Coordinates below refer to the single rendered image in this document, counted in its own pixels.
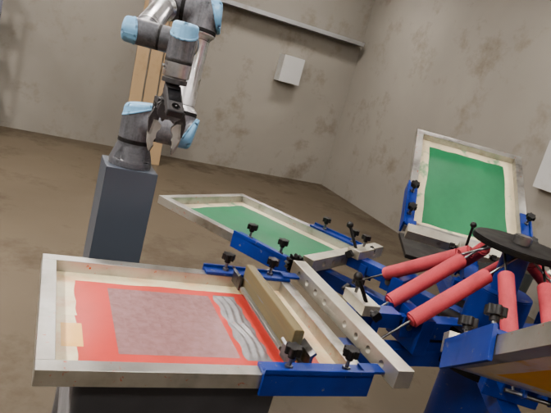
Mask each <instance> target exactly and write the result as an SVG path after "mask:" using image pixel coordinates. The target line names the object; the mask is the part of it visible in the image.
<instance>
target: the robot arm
mask: <svg viewBox="0 0 551 413"><path fill-rule="evenodd" d="M222 11H223V3H222V1H220V0H150V1H149V4H148V7H147V8H146V9H145V10H144V11H143V12H142V13H141V14H140V15H139V17H136V16H126V17H125V18H124V20H123V23H122V26H121V38H122V40H123V41H125V42H127V43H132V44H133V45H139V46H142V47H145V48H151V49H153V50H157V51H160V52H165V53H166V57H165V63H162V66H164V67H163V70H162V73H163V74H164V75H163V76H162V80H163V81H165V83H164V88H163V92H162V95H161V96H156V95H155V97H154V100H153V103H149V102H127V103H126V104H125V106H124V110H123V113H122V117H121V125H120V129H119V134H118V138H117V141H116V144H115V146H114V147H113V149H112V151H111V152H110V154H109V157H108V161H109V162H110V163H112V164H113V165H115V166H119V167H122V168H126V169H129V170H142V171H145V170H150V169H151V164H152V162H151V155H150V150H151V148H152V147H153V142H156V143H162V144H165V145H169V146H171V147H170V155H172V154H173V153H174V152H175V150H176V149H177V148H183V149H187V148H189V147H190V145H191V143H192V142H193V139H194V135H195V134H196V131H197V128H198V124H199V119H196V117H197V112H196V111H195V110H194V106H195V102H196V98H197V95H198V88H199V85H200V81H201V78H202V73H203V67H204V63H205V60H206V56H207V50H208V46H209V43H210V42H211V41H212V40H214V39H215V37H216V35H218V34H220V33H221V20H222ZM168 21H172V22H173V24H172V27H170V26H167V25H165V24H166V23H167V22H168Z"/></svg>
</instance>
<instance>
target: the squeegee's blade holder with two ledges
mask: <svg viewBox="0 0 551 413"><path fill-rule="evenodd" d="M240 291H241V293H242V294H243V295H244V297H245V298H246V300H247V302H248V304H249V305H250V306H251V307H252V309H253V311H254V313H255V314H256V316H257V318H258V319H259V320H260V322H261V323H262V325H263V327H264V328H265V330H266V331H267V333H268V334H269V336H270V337H271V339H272V341H273V342H274V344H275V345H276V347H277V348H278V350H280V349H281V347H282V343H281V342H280V340H279V339H278V338H277V336H276V334H275V333H274V331H273V330H272V328H271V326H270V325H269V324H268V322H267V321H266V319H265V317H264V316H263V314H262V313H261V312H260V310H259V309H258V307H257V305H256V304H255V302H254V301H253V299H252V298H251V297H250V295H249V294H248V292H247V290H246V289H245V287H240Z"/></svg>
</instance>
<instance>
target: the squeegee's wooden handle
mask: <svg viewBox="0 0 551 413"><path fill-rule="evenodd" d="M241 287H245V289H246V290H247V292H248V294H249V295H250V297H251V298H252V299H253V301H254V302H255V304H256V305H257V307H258V309H259V310H260V312H261V313H262V314H263V316H264V317H265V319H266V321H267V322H268V324H269V325H270V326H271V328H272V330H273V331H274V333H275V335H276V336H277V338H278V339H279V340H280V342H281V343H283V342H282V340H281V338H282V337H284V338H285V340H286V342H292V343H293V342H297V343H298V344H299V345H301V343H302V340H303V335H304V330H303V329H302V327H301V326H300V325H299V323H298V322H297V321H296V319H295V318H294V317H293V316H292V315H291V313H290V312H289V310H288V309H287V308H286V306H285V305H284V303H283V302H282V301H281V300H280V299H279V297H278V296H277V295H276V293H275V292H274V291H273V289H272V288H271V286H270V285H269V284H268V282H267V281H266V280H265V279H264V278H263V277H262V275H261V274H260V272H259V271H258V270H257V268H256V267H255V265H246V268H245V271H244V277H243V281H242V284H241Z"/></svg>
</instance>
